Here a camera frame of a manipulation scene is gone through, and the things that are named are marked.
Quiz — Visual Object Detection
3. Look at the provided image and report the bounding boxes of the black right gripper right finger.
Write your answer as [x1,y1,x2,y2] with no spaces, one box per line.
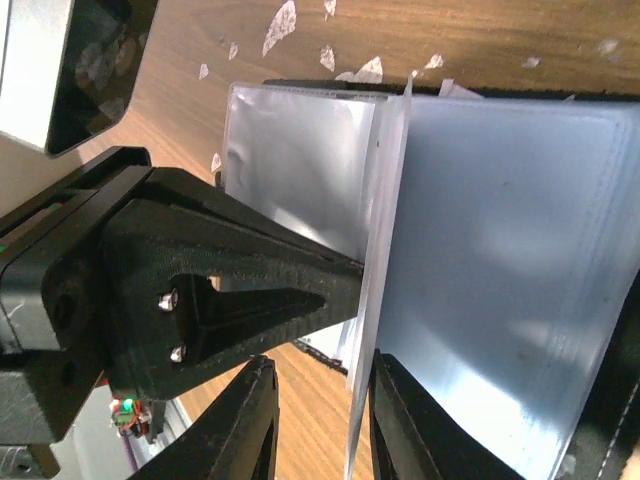
[369,350,515,480]

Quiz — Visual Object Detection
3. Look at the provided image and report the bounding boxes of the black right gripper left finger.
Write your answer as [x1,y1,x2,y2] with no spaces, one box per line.
[131,355,279,480]

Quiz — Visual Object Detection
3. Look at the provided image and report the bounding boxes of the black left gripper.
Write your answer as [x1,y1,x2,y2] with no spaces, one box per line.
[1,147,152,475]

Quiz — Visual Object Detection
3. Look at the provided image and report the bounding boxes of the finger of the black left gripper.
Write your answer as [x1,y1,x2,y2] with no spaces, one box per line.
[102,168,363,400]

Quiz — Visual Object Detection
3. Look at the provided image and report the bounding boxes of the black leather card holder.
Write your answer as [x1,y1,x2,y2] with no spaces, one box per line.
[224,81,639,479]

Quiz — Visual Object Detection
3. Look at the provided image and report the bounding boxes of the white plastic shard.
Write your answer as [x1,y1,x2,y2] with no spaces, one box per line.
[335,56,384,84]
[424,54,444,70]
[198,64,209,80]

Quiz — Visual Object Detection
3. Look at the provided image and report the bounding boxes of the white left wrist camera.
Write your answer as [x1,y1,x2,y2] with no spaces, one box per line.
[1,1,158,156]

